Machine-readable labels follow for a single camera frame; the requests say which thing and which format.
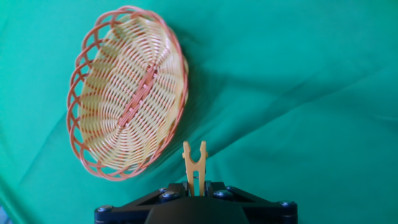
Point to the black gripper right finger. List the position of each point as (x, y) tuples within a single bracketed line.
[(267, 211)]

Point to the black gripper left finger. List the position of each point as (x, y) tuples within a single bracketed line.
[(124, 211)]

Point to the yellow wicker basket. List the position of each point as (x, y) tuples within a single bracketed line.
[(124, 93)]

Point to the green cloth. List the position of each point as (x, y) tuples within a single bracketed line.
[(280, 93)]

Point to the yellow plastic clamp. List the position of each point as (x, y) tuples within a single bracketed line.
[(194, 168)]

